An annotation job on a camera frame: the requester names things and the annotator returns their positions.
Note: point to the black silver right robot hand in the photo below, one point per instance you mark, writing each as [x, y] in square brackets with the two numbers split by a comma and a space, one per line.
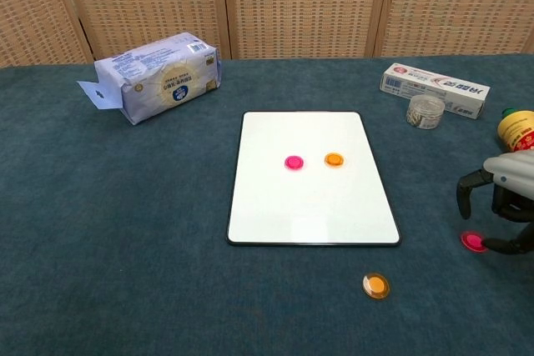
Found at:
[515, 176]

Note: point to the pink token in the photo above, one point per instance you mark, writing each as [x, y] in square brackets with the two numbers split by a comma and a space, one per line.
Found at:
[294, 162]
[471, 241]

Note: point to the orange token bottom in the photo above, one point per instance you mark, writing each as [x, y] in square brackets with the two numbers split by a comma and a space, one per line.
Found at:
[376, 286]

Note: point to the orange token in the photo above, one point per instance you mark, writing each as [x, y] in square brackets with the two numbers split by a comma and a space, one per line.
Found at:
[376, 286]
[334, 159]

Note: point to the white magnetic board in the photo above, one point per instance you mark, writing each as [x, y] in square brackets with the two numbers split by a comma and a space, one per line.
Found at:
[313, 206]

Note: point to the yellow bottle green cap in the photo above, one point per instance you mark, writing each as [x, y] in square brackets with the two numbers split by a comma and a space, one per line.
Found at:
[517, 128]

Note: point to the small clear plastic jar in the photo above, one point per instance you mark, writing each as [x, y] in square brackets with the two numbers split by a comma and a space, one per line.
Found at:
[425, 113]

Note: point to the white toothpaste box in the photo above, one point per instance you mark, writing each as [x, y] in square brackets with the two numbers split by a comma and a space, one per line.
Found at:
[438, 87]

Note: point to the woven bamboo folding screen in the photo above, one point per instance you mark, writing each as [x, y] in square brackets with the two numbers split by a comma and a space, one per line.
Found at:
[292, 1]

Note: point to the lavender tissue pack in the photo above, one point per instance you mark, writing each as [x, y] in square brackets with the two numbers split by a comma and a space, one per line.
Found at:
[167, 81]

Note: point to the teal table cloth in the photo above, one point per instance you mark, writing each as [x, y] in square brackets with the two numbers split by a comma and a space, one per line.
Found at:
[125, 227]

